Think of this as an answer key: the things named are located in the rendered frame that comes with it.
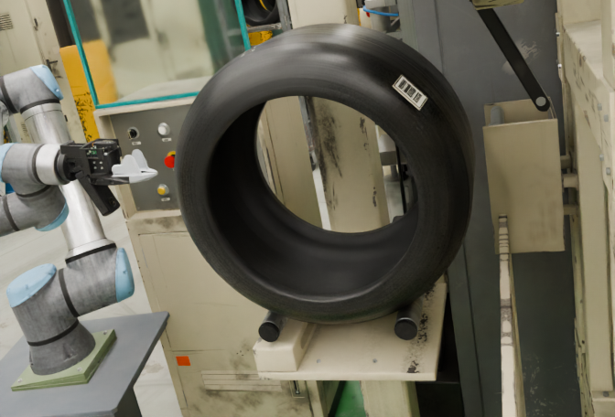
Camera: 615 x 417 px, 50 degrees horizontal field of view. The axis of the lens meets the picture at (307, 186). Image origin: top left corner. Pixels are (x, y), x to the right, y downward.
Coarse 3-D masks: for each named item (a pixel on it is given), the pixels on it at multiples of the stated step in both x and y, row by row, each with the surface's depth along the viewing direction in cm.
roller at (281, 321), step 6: (270, 312) 138; (264, 318) 137; (270, 318) 136; (276, 318) 136; (282, 318) 138; (264, 324) 135; (270, 324) 134; (276, 324) 135; (282, 324) 137; (258, 330) 136; (264, 330) 135; (270, 330) 134; (276, 330) 134; (264, 336) 135; (270, 336) 135; (276, 336) 134
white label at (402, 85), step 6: (402, 78) 111; (396, 84) 110; (402, 84) 110; (408, 84) 111; (396, 90) 109; (402, 90) 110; (408, 90) 111; (414, 90) 111; (408, 96) 110; (414, 96) 110; (420, 96) 111; (414, 102) 110; (420, 102) 110; (420, 108) 110
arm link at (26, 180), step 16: (16, 144) 147; (32, 144) 146; (0, 160) 145; (16, 160) 144; (32, 160) 143; (0, 176) 146; (16, 176) 145; (32, 176) 144; (16, 192) 149; (32, 192) 149
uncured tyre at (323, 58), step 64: (256, 64) 116; (320, 64) 112; (384, 64) 112; (192, 128) 122; (256, 128) 151; (384, 128) 112; (448, 128) 113; (192, 192) 126; (256, 192) 154; (448, 192) 114; (256, 256) 148; (320, 256) 155; (384, 256) 150; (448, 256) 121; (320, 320) 130
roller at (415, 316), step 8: (416, 304) 132; (400, 312) 130; (408, 312) 129; (416, 312) 130; (400, 320) 127; (408, 320) 126; (416, 320) 128; (400, 328) 127; (408, 328) 126; (416, 328) 126; (400, 336) 127; (408, 336) 127
